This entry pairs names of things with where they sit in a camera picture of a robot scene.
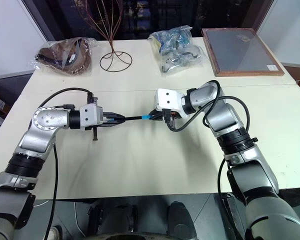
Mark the blue marker cap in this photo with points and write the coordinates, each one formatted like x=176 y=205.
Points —
x=146 y=117

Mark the black marker pen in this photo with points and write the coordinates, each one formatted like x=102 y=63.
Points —
x=133 y=118

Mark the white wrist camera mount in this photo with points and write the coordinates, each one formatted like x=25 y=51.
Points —
x=90 y=116
x=168 y=98

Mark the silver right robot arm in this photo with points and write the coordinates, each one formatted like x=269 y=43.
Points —
x=222 y=117

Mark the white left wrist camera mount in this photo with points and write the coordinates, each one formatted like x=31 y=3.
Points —
x=90 y=116

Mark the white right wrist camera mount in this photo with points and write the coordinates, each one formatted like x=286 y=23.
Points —
x=168 y=98

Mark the plastic bag with blue items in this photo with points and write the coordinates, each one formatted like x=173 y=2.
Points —
x=177 y=48

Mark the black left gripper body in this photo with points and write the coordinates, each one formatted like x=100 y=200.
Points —
x=94 y=135

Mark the wooden framed glass board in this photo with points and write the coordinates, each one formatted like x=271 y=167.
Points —
x=242 y=51

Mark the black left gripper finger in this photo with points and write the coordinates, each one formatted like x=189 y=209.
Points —
x=115 y=115
x=116 y=122

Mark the brown hat in plastic bag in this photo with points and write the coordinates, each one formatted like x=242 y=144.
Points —
x=65 y=56

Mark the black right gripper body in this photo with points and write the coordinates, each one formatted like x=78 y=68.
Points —
x=173 y=117

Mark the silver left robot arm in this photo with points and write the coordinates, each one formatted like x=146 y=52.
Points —
x=37 y=140

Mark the cardboard box with label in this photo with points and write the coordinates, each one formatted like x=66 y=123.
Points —
x=1 y=103

